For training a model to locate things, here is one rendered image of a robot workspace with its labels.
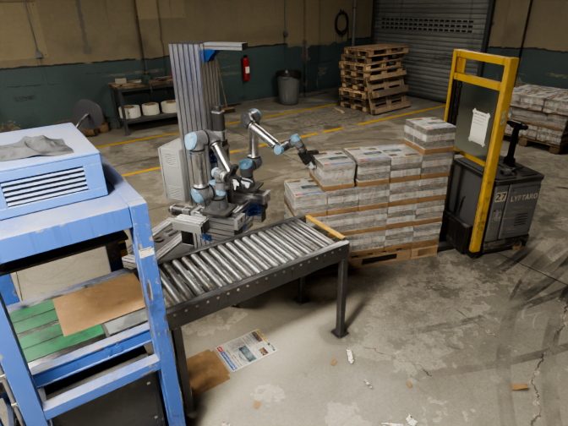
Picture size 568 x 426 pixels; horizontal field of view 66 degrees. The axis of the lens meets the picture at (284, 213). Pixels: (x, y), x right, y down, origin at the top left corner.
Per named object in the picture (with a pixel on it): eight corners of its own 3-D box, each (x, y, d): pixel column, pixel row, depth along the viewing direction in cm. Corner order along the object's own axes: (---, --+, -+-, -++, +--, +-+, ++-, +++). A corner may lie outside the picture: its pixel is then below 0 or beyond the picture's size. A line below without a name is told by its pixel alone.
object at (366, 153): (343, 149, 398) (343, 148, 397) (373, 145, 404) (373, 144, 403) (359, 161, 366) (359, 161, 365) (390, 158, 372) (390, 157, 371)
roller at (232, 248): (231, 246, 306) (230, 240, 304) (266, 277, 271) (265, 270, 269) (224, 248, 304) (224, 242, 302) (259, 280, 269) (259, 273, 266)
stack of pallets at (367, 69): (374, 98, 1095) (378, 42, 1037) (404, 104, 1027) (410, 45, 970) (335, 106, 1022) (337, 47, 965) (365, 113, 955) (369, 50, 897)
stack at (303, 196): (284, 257, 432) (282, 179, 395) (392, 240, 457) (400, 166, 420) (295, 279, 398) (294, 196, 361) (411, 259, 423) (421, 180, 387)
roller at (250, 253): (239, 243, 309) (238, 237, 307) (275, 274, 274) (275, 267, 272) (232, 245, 307) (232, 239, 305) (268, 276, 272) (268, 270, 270)
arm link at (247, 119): (237, 111, 355) (284, 148, 349) (245, 108, 364) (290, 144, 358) (232, 122, 362) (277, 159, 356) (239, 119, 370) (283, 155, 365)
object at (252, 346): (258, 329, 339) (258, 327, 339) (278, 350, 318) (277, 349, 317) (215, 348, 321) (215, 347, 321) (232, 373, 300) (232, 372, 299)
